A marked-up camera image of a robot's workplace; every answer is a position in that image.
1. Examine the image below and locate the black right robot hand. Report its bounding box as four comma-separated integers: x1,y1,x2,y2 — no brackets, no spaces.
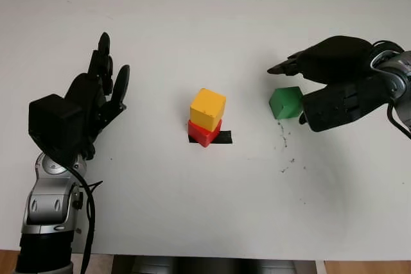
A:
267,35,391,133

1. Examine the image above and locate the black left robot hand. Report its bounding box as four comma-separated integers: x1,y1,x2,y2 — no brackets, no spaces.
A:
64,31,131,161

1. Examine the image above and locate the green cube block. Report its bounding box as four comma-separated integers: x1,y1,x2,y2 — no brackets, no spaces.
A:
268,86,304,120

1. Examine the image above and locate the yellow cube block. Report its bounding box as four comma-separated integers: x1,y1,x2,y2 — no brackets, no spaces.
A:
189,87,227,132

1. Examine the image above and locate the red cube block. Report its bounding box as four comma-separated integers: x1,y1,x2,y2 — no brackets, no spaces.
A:
187,119,223,149

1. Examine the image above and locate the black tape strip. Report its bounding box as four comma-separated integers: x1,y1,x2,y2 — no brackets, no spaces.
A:
188,130,233,145

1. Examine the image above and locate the dark robot torso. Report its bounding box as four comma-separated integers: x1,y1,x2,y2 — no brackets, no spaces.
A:
112,254,317,274

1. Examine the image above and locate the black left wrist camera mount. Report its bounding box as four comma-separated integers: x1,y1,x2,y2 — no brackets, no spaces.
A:
28,93,85,161

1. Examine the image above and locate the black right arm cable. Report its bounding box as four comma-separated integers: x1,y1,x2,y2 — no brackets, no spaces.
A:
372,40,411,141

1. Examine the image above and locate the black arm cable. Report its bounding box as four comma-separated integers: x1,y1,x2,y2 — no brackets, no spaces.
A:
63,164,103,274
372,40,411,141

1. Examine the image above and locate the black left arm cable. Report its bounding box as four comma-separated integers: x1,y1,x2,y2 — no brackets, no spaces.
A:
63,164,103,274

